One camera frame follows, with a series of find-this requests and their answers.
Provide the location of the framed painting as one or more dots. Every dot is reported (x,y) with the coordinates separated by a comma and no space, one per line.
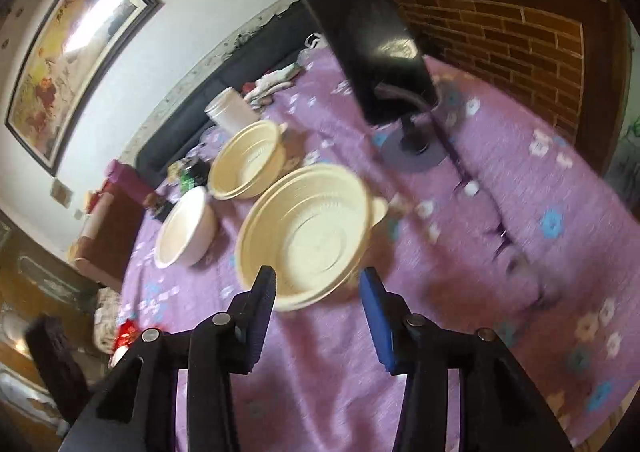
(75,57)

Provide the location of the white cloth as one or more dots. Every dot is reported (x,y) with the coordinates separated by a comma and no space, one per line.
(270,84)

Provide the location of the white plastic jar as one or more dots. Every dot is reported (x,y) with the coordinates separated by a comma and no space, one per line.
(230,109)

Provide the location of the small cream bowl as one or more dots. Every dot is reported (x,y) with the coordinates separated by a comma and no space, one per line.
(245,162)

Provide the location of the dark jar with wooden stopper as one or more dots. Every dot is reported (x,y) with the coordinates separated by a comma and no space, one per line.
(160,209)

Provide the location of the pile of green candy packets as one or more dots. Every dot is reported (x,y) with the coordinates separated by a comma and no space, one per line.
(187,177)

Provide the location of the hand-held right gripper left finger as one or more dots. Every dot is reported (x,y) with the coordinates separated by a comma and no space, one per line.
(260,327)

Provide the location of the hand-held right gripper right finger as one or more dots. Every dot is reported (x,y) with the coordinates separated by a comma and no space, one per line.
(380,327)

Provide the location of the purple floral tablecloth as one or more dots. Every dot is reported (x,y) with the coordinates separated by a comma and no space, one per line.
(500,257)

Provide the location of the large cream bowl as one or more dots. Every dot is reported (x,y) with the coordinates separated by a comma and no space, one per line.
(310,232)

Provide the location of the carved wooden cabinet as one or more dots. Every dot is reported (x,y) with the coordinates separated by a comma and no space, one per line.
(30,282)

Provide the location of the black leather sofa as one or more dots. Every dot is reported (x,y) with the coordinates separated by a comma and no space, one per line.
(200,97)

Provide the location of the white bowl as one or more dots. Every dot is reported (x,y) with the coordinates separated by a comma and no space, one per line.
(180,232)

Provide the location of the white face mask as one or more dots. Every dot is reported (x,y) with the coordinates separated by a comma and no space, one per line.
(315,40)

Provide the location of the brown armchair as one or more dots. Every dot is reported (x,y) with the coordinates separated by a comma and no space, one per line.
(110,242)

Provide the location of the gold wall plaque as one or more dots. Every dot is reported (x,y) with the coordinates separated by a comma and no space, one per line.
(61,193)

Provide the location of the brick-front wooden counter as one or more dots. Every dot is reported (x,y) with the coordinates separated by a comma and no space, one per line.
(525,47)

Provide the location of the round-base tablet stand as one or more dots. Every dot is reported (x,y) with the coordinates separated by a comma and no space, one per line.
(415,152)

